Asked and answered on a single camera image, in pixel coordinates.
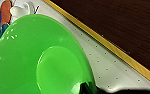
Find yellow wooden gaming table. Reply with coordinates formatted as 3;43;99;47
24;0;150;94

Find teal paddle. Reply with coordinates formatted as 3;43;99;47
0;23;10;38

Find white plastic striker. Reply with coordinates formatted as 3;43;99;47
9;1;38;18

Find orange paddle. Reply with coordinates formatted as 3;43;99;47
0;0;13;27

